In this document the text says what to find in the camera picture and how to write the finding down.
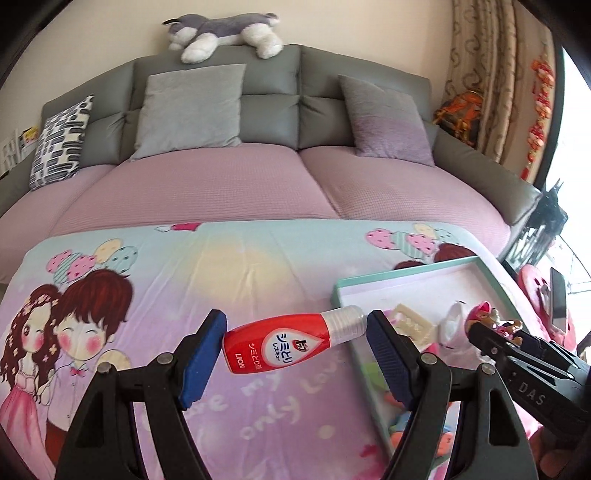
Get grey sofa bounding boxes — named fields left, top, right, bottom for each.
left=0, top=43, right=542, bottom=227

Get red white stain remover bottle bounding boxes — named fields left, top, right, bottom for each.
left=222, top=306, right=368, bottom=374

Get black metal rack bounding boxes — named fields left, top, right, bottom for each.
left=504, top=179, right=568, bottom=275

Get magazines beside sofa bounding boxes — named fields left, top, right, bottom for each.
left=0, top=126, right=40, bottom=176

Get light grey cushion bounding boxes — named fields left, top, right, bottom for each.
left=131, top=64, right=246, bottom=160

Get pink puppy figurine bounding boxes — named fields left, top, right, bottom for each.
left=464, top=301, right=523, bottom=346

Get black white patterned cushion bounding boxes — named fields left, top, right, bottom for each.
left=29, top=95, right=94, bottom=191

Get cartoon print bed sheet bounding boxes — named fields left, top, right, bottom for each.
left=1, top=220, right=503, bottom=479

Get cream toy shopping cart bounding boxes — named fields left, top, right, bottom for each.
left=388, top=304, right=436, bottom=350

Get orange decorative figure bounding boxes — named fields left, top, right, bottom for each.
left=433, top=90, right=483, bottom=147

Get teal white shallow box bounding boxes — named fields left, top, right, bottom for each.
left=334, top=257, right=535, bottom=456

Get husky plush toy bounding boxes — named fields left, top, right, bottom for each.
left=162, top=13, right=283, bottom=64

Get grey purple cushion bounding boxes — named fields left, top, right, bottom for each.
left=339, top=75, right=435, bottom=166

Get pink sofa cover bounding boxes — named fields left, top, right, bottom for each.
left=1, top=144, right=510, bottom=282

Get smartphone on stand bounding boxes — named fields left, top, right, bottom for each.
left=549, top=267, right=568, bottom=335

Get red heart cushion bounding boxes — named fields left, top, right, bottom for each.
left=517, top=264, right=577, bottom=352

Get red chinese knot ornament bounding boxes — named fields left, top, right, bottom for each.
left=521, top=53, right=556, bottom=181

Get white smart watch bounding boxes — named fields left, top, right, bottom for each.
left=438, top=301, right=469, bottom=352

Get patterned beige curtain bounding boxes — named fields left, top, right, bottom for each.
left=444, top=1, right=556, bottom=175

